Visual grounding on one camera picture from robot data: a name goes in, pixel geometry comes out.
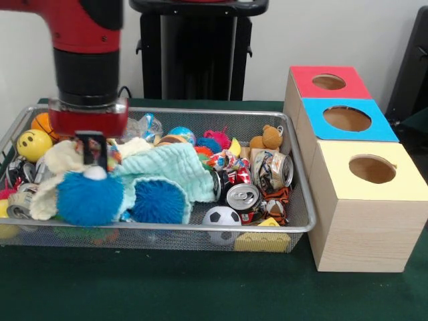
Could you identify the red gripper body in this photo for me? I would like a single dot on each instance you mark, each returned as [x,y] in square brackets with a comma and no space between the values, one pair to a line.
[87,122]

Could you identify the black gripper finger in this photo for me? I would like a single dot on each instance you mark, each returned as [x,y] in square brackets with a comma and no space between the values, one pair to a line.
[103,154]
[86,150]

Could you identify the cream knitted cloth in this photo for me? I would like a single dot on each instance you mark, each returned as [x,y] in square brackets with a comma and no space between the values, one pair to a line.
[60,157]

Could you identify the blue fuzzy ball with eye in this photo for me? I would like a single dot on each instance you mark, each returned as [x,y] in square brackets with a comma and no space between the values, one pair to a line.
[90,197]

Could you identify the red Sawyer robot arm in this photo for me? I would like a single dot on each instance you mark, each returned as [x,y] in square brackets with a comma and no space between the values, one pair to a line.
[83,30]

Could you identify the metal mesh bin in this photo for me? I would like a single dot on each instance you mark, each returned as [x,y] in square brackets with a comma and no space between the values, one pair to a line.
[167,239]

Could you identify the wooden box with three holes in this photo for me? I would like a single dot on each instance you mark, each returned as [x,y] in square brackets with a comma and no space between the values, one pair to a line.
[361,240]

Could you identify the yellow smiley ball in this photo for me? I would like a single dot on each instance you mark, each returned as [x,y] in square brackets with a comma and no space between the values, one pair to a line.
[33,143]

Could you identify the mint knitted cloth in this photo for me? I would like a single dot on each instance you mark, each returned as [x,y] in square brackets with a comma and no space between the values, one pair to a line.
[167,167]

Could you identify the blue spiky ball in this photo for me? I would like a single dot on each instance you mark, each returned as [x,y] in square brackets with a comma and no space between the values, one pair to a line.
[157,204]

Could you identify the small globe ball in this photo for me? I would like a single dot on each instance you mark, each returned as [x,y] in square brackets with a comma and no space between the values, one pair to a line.
[182,133]

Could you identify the red patterned crumpled cloth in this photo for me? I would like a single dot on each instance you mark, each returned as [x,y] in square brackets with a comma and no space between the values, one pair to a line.
[229,160]

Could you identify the black and white soccer ball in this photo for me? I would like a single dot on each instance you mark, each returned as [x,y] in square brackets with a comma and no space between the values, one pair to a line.
[222,217]

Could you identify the crushed red soda can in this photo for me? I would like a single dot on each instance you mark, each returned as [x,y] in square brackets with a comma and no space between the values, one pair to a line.
[244,200]

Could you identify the brown teddy bear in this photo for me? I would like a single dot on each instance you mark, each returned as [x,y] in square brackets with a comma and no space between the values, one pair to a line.
[267,138]

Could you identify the dark green table cloth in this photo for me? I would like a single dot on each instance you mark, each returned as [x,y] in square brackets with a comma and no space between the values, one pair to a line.
[414,133]
[200,287]

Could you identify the crushed silver soda can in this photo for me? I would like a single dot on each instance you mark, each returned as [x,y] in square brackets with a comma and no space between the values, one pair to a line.
[272,168]

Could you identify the tiger striped plush toy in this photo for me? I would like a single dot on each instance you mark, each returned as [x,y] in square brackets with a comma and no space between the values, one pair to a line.
[275,204]

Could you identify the black upright panel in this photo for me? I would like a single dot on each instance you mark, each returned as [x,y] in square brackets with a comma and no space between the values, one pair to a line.
[411,67]

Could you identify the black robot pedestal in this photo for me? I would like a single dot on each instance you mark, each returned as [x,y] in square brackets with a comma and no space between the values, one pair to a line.
[200,50]

